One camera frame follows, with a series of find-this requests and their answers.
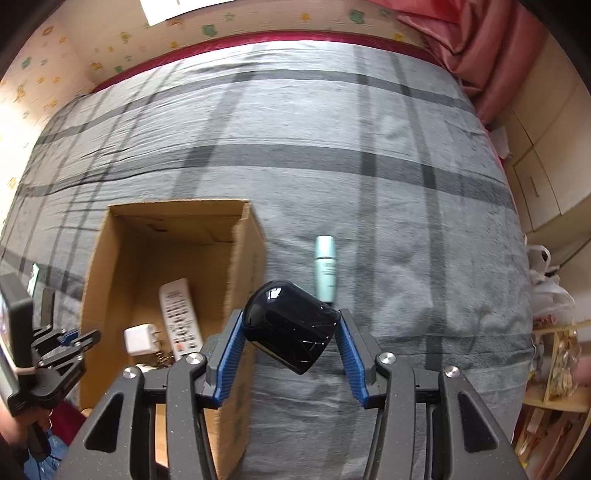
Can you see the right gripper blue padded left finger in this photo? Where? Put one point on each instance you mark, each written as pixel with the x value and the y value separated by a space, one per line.
pixel 223 361

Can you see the white remote control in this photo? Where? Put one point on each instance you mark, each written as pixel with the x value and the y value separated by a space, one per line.
pixel 180 319

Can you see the beige cabinet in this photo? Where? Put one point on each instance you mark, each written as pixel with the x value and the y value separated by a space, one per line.
pixel 548 130

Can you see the person's left hand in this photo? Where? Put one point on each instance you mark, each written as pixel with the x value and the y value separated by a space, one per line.
pixel 15 429

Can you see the large white power adapter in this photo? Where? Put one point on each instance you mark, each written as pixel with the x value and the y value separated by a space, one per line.
pixel 141 340

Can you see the brown cardboard box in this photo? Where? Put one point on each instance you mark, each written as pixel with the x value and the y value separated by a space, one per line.
pixel 168 385

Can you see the grey plaid bed sheet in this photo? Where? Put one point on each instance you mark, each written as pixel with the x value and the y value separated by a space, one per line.
pixel 377 147

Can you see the wooden shelf with items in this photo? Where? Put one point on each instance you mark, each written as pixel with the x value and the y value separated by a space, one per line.
pixel 555 415

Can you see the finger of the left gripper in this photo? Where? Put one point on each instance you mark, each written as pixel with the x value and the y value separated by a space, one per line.
pixel 69 348
pixel 48 338

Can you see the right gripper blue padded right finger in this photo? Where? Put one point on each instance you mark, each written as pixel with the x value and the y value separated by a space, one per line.
pixel 358 353

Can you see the phone mounted on gripper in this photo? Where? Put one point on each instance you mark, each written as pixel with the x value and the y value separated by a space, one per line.
pixel 17 357

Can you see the gold keychain with carabiner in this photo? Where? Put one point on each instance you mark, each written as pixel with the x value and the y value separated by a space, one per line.
pixel 162 359

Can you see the mint green tube bottle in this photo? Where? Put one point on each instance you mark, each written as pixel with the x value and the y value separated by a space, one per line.
pixel 325 270

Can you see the white plastic bag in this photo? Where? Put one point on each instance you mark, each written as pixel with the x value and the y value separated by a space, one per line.
pixel 551 303

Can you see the pink curtain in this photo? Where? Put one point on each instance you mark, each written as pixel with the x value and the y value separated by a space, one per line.
pixel 489 46

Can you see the black cylindrical cap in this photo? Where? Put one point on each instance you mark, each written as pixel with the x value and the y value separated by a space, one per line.
pixel 289 324

